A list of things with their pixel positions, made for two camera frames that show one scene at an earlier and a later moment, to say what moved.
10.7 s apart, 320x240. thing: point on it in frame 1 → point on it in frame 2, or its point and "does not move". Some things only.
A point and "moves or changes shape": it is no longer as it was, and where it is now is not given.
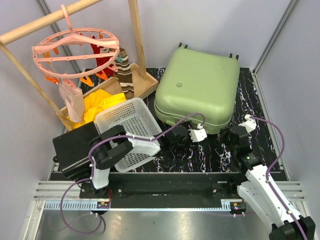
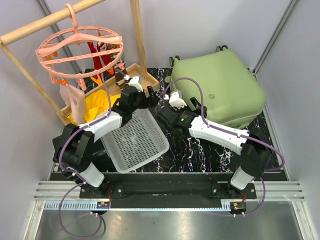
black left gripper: [188, 125] → [150, 102]
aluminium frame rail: [65, 196] does not move
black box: [71, 151] does not move
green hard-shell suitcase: [194, 82] moves or changes shape
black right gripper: [227, 132] → [197, 105]
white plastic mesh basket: [136, 117] does not move
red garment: [108, 70] → [100, 61]
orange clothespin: [88, 81] → [63, 81]
